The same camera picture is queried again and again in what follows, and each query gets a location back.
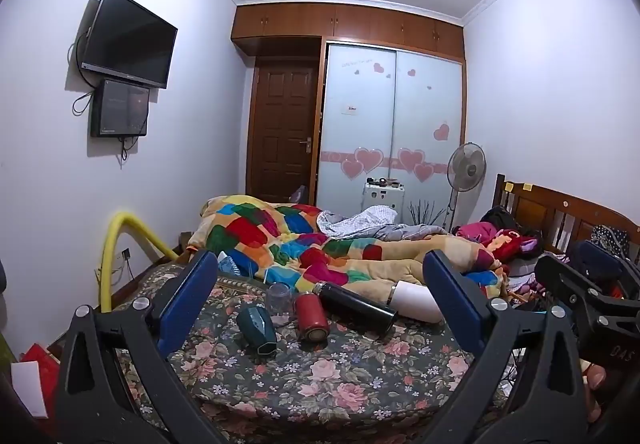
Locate yellow foam tube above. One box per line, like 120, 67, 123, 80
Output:
98, 211, 181, 315

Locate black television cable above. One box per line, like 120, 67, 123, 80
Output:
66, 31, 103, 117

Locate dark blue cloth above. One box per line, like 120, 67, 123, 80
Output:
569, 241, 627, 277

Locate sliding wardrobe with heart stickers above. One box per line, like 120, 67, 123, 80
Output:
315, 40, 466, 231

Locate teal faceted cup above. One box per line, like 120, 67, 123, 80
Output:
236, 304, 279, 359

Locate white appliance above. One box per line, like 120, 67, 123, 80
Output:
363, 179, 405, 215

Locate red cup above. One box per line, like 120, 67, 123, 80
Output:
293, 291, 331, 344

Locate grey striped cloth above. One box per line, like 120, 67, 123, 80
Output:
317, 205, 452, 243

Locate black wall-mounted box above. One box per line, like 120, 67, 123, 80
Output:
90, 79, 150, 139

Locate dried twigs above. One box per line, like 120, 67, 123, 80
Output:
407, 200, 449, 227

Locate white cup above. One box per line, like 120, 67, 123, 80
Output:
387, 280, 446, 323

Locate black clothing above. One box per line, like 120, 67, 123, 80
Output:
480, 206, 524, 233

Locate person's right hand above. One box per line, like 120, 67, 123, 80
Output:
580, 359, 610, 425

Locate red plush toy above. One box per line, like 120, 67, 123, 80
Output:
454, 221, 544, 271

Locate clear glass cup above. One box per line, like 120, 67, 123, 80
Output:
265, 282, 296, 327

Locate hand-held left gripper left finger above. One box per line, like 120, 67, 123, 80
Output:
54, 249, 222, 444

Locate black thermos bottle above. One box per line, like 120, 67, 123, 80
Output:
313, 281, 399, 327

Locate standing electric fan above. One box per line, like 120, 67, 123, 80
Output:
442, 142, 487, 233

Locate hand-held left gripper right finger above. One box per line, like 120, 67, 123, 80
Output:
421, 250, 587, 444

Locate brown wooden door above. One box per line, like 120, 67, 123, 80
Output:
248, 58, 321, 205

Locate wooden overhead cabinet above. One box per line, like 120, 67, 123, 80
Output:
230, 2, 466, 63

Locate colourful patchwork blanket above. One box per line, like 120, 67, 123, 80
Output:
187, 194, 507, 305

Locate wooden headboard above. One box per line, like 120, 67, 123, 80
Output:
492, 173, 640, 265

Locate wall-mounted black television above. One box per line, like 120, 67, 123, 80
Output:
80, 0, 179, 90

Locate white paper sheet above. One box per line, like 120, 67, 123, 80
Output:
10, 361, 52, 418

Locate red box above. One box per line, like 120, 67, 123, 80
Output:
19, 342, 64, 419

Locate dark polka dot bag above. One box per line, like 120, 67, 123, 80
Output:
589, 225, 632, 255

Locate floral bedspread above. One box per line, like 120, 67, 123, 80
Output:
111, 263, 518, 444

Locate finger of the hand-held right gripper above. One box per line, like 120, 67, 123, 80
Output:
534, 254, 628, 325

